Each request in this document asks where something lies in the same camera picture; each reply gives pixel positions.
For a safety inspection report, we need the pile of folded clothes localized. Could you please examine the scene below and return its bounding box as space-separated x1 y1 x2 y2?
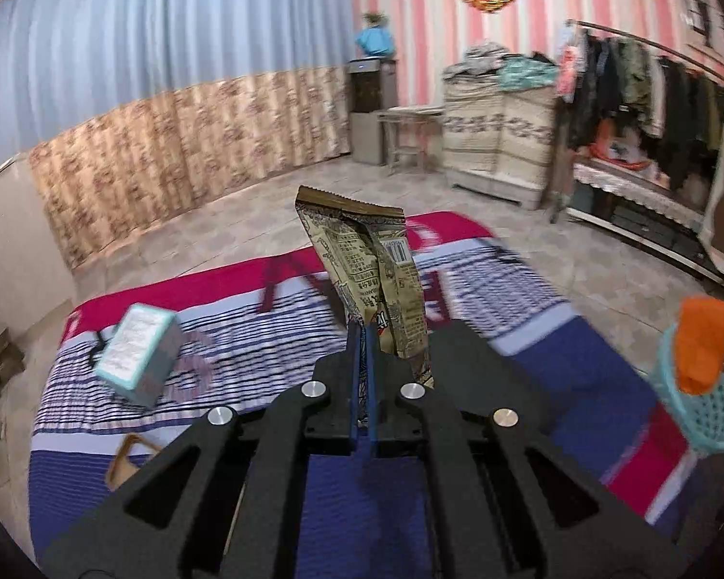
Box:
442 42 558 92

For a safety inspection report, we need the light blue laundry basket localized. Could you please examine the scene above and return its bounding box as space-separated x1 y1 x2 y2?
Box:
646 326 724 456

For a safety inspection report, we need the clothes rack with garments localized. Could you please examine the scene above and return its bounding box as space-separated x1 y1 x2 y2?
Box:
552 20 724 230

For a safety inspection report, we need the black flat case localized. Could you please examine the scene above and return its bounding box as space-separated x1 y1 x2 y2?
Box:
429 320 558 431

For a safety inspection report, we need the small metal stool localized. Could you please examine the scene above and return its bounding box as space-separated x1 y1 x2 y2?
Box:
378 105 445 174

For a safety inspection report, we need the low shelf with lace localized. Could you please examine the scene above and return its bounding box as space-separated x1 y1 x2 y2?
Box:
560 157 724 286

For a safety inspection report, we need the patterned snack wrapper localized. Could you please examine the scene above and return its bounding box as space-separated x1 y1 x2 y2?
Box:
295 186 434 388

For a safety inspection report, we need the striped blue red bedspread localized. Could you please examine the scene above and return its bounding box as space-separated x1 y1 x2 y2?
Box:
29 213 692 578

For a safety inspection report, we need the grey water dispenser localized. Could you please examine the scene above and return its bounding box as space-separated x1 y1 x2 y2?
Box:
346 56 399 166

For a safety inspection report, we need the teal white tissue box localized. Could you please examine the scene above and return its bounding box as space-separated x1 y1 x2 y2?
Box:
94 303 184 408

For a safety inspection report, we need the beige side cabinet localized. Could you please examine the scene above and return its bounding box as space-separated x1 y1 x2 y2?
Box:
0 154 75 336

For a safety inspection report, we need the blue vase with plant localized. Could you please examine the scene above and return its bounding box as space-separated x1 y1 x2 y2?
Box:
355 11 396 59

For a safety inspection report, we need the orange plastic bag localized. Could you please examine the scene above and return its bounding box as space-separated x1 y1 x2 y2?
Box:
673 295 724 396

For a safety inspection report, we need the brown cardboard piece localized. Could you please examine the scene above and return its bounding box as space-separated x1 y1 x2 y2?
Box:
104 433 162 492

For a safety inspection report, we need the blue and floral curtain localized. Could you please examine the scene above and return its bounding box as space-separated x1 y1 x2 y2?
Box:
0 0 353 267

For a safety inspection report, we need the cabinet with patterned cover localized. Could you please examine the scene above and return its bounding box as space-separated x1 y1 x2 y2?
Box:
442 77 556 209

